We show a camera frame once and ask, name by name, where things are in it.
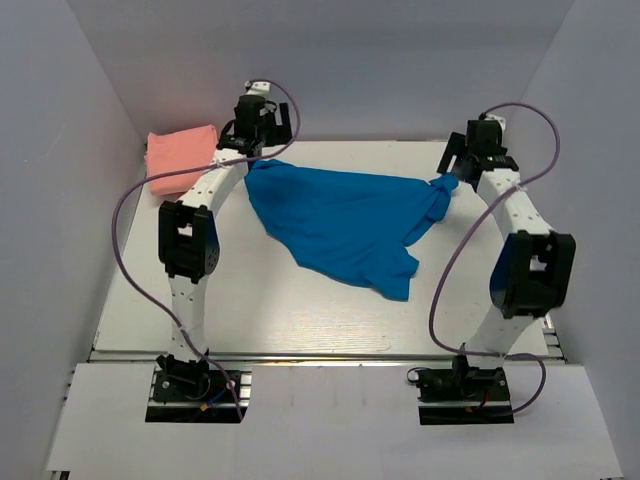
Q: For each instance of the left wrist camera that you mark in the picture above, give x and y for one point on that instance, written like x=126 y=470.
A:
x=258 y=88

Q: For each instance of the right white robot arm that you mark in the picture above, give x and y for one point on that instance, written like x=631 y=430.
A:
x=533 y=269

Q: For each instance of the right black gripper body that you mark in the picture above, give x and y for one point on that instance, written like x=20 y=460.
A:
x=459 y=170

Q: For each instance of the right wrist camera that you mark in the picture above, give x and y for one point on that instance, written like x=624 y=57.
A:
x=494 y=117

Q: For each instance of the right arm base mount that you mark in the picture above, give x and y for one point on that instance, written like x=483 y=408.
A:
x=461 y=395

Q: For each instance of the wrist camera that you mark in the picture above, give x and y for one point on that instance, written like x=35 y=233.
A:
x=258 y=88
x=494 y=117

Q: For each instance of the folded pink t shirt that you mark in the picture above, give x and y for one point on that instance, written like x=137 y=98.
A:
x=182 y=150

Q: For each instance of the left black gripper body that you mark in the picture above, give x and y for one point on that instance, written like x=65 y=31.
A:
x=271 y=122

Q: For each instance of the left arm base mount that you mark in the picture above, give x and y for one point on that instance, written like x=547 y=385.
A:
x=194 y=391

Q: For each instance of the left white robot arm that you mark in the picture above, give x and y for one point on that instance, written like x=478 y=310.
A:
x=188 y=241

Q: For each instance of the blue t shirt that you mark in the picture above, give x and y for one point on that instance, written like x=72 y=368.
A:
x=355 y=228

